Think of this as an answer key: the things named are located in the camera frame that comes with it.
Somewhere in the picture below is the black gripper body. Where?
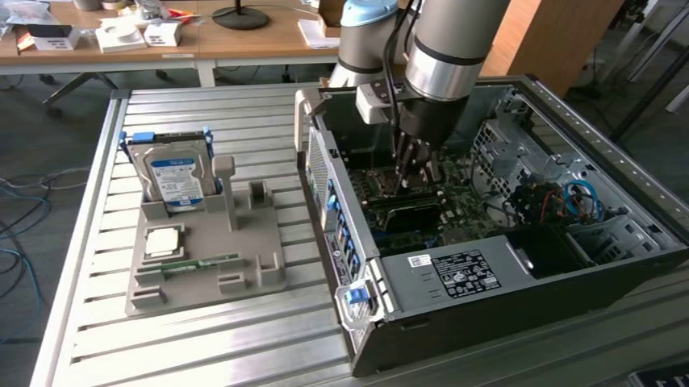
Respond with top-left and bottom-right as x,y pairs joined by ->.
400,95 -> 471,148

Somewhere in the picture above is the CPU socket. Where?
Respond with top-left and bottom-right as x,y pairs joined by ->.
369,167 -> 403,194

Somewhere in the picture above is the green motherboard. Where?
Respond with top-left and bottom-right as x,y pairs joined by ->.
347,148 -> 509,257

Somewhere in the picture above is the silver chipset heatsink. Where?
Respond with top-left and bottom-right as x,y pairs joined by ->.
441,227 -> 479,245

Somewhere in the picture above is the grey power supply unit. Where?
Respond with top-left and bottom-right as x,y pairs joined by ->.
379,235 -> 536,303

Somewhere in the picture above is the white paper booklet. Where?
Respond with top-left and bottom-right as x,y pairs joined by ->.
297,19 -> 341,50

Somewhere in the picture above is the wooden cabinet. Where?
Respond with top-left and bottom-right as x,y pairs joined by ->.
480,0 -> 630,98

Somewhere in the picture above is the blue case release latch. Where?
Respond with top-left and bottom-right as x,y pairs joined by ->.
345,283 -> 368,308

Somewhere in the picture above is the open PC case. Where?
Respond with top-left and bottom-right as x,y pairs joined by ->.
293,73 -> 689,378

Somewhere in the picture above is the grey parts rack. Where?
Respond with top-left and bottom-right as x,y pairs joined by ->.
124,155 -> 289,318

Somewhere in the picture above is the hard disk with blue carrier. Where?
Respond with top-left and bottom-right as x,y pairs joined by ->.
117,125 -> 225,214

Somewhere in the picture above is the black lamp base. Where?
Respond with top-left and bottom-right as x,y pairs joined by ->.
210,0 -> 269,31

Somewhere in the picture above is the green RAM stick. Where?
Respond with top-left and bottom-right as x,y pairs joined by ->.
137,252 -> 241,275

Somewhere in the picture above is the silver CPU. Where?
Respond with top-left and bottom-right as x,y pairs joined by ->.
142,227 -> 181,256

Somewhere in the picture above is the small white box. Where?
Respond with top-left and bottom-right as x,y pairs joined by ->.
142,22 -> 181,48

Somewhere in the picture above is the white box with tape roll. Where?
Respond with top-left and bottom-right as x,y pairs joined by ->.
94,18 -> 148,54

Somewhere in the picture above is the wooden desk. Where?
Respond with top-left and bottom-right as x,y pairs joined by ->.
0,0 -> 493,77

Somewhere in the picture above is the dark keyboard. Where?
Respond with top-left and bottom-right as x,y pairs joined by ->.
626,364 -> 689,387

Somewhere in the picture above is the white box with black lid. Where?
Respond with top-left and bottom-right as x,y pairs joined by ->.
25,23 -> 81,52

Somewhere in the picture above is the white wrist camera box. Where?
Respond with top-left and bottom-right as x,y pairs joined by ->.
353,82 -> 404,125

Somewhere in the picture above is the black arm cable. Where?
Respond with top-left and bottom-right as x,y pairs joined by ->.
383,0 -> 424,132

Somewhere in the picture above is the black red disk wire bundle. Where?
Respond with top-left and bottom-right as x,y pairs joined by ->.
509,181 -> 567,227

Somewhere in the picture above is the blue disk wire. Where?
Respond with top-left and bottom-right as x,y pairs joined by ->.
558,179 -> 604,225

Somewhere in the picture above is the grey floor cable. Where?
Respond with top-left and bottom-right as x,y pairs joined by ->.
0,167 -> 91,191

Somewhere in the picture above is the black floor cable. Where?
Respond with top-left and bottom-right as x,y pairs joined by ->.
0,193 -> 49,299

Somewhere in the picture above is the blue floor cable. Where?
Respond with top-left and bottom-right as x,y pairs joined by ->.
0,183 -> 53,343

